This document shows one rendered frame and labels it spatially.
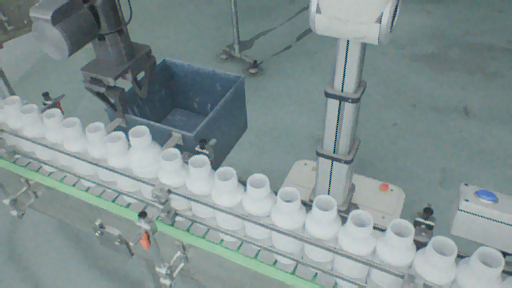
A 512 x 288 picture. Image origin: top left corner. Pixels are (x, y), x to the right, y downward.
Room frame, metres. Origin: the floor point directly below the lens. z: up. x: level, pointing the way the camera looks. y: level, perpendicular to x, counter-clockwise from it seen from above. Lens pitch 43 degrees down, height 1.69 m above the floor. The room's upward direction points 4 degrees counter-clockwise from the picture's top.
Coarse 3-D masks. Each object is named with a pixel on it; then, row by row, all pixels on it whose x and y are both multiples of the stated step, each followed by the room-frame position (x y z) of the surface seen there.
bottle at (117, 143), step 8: (112, 136) 0.62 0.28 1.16; (120, 136) 0.62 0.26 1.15; (112, 144) 0.59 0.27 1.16; (120, 144) 0.59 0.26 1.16; (128, 144) 0.61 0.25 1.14; (112, 152) 0.59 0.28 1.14; (120, 152) 0.59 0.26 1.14; (112, 160) 0.59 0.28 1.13; (120, 160) 0.58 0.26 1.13; (120, 168) 0.58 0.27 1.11; (128, 168) 0.58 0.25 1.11; (120, 176) 0.58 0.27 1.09; (120, 184) 0.58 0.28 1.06; (128, 184) 0.58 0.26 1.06; (136, 184) 0.58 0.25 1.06; (136, 192) 0.58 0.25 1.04; (128, 200) 0.58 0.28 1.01; (136, 200) 0.57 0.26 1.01
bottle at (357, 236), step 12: (360, 216) 0.40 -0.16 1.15; (348, 228) 0.38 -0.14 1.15; (360, 228) 0.36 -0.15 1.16; (372, 228) 0.38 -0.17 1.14; (348, 240) 0.37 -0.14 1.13; (360, 240) 0.36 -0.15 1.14; (372, 240) 0.37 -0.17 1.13; (348, 252) 0.36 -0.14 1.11; (360, 252) 0.35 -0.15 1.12; (372, 252) 0.36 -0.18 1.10; (336, 264) 0.37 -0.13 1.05; (348, 264) 0.36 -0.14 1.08; (360, 264) 0.35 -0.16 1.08; (348, 276) 0.35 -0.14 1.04; (360, 276) 0.35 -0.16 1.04
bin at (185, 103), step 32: (160, 64) 1.23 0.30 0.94; (192, 64) 1.21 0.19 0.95; (128, 96) 1.08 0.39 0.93; (160, 96) 1.20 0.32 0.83; (192, 96) 1.22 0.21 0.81; (224, 96) 1.15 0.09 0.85; (128, 128) 0.96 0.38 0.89; (160, 128) 0.90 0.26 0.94; (192, 128) 1.13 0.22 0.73; (224, 128) 0.99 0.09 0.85
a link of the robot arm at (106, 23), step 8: (88, 0) 0.55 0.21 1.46; (96, 0) 0.55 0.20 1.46; (104, 0) 0.56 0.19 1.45; (112, 0) 0.57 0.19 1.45; (88, 8) 0.54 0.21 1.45; (96, 8) 0.55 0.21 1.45; (104, 8) 0.56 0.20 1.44; (112, 8) 0.56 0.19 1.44; (120, 8) 0.58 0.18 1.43; (96, 16) 0.55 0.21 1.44; (104, 16) 0.55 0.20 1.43; (112, 16) 0.56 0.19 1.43; (120, 16) 0.57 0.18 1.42; (104, 24) 0.55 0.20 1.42; (112, 24) 0.56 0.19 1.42; (120, 24) 0.57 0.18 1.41; (104, 32) 0.55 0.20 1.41
